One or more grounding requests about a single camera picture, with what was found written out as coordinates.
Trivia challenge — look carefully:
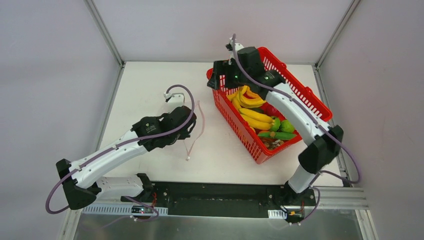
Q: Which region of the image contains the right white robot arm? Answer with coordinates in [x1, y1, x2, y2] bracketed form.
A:
[206, 46, 344, 205]

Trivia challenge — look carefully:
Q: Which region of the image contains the red toy apple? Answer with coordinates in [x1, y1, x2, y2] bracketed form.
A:
[260, 103, 281, 117]

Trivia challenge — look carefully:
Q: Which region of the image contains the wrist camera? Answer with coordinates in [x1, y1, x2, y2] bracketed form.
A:
[163, 92, 185, 109]
[225, 40, 244, 52]

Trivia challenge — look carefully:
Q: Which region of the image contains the yellow banana bunch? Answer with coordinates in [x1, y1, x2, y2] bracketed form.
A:
[226, 85, 266, 110]
[238, 108, 275, 130]

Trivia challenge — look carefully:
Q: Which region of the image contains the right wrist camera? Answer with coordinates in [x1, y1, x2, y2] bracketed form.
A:
[225, 40, 244, 52]

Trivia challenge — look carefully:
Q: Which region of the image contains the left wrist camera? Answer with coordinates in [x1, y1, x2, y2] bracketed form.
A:
[163, 92, 185, 109]

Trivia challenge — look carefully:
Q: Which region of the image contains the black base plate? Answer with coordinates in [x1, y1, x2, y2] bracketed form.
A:
[120, 180, 317, 220]

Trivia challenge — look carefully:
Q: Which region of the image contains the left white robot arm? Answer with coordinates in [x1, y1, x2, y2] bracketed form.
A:
[56, 106, 197, 210]

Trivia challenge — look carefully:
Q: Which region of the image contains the clear zip top bag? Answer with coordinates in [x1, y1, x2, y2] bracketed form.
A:
[183, 100, 206, 162]

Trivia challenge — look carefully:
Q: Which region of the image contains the red plastic basket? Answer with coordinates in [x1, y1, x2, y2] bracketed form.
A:
[212, 47, 333, 164]

